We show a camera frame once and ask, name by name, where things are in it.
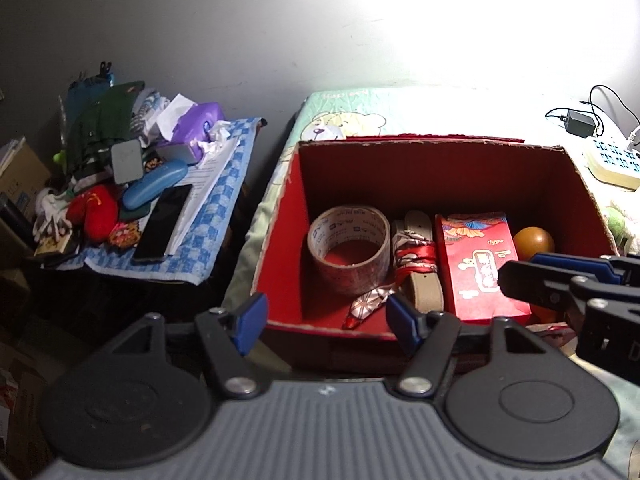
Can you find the red patterned gift box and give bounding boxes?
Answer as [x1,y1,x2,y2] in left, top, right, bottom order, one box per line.
[434,211,532,326]

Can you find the blue checked cloth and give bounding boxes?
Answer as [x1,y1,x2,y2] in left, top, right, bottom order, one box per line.
[82,117,267,284]

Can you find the orange fruit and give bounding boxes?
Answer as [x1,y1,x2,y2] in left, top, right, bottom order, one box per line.
[512,226,556,262]

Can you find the red cardboard box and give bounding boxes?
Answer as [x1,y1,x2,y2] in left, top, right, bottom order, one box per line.
[250,132,619,362]

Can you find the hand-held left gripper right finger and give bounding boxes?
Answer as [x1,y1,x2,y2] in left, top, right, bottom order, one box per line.
[385,292,568,397]

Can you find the clear packing tape roll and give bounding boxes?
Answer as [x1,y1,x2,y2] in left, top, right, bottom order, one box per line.
[307,205,392,297]

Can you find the black smartphone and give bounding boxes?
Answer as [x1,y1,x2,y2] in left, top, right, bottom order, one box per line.
[132,184,194,264]

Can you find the beige belt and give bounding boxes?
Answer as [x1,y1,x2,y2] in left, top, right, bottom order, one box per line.
[391,210,446,314]

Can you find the white paper sheets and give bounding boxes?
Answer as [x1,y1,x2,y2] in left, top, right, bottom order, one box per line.
[167,136,242,257]

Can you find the red patterned candy wrapper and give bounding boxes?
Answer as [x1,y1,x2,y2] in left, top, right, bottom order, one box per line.
[342,284,398,331]

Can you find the red embroidered pouch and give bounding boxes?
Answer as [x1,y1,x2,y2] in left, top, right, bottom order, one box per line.
[107,220,144,249]

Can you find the brown cardboard box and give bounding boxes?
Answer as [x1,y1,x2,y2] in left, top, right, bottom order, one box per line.
[0,137,54,202]

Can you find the grey square case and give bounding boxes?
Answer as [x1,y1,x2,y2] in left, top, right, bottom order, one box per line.
[111,139,145,185]

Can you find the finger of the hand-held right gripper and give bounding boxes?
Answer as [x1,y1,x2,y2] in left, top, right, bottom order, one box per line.
[529,252,640,283]
[497,259,601,313]

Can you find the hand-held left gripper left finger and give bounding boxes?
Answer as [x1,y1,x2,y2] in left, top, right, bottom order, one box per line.
[97,291,272,402]

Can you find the blue glasses case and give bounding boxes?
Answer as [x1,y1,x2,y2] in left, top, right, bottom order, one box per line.
[122,159,190,211]

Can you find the crumpled white tissue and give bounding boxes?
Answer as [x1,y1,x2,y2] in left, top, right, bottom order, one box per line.
[197,120,232,157]

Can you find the white power strip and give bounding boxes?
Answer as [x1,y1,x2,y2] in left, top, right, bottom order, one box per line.
[584,135,640,192]

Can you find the green plush toy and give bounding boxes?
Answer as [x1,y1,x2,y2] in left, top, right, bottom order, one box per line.
[601,207,628,242]

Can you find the purple tissue pack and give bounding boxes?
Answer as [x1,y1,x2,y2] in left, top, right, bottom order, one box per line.
[170,102,225,147]

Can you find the dark green cloth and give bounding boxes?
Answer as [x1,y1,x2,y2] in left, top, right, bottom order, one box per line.
[67,81,146,177]

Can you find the red plush toy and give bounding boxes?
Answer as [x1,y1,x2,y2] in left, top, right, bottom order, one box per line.
[66,185,129,244]

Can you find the black power adapter with cable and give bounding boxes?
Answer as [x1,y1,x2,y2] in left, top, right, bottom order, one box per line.
[545,85,640,128]

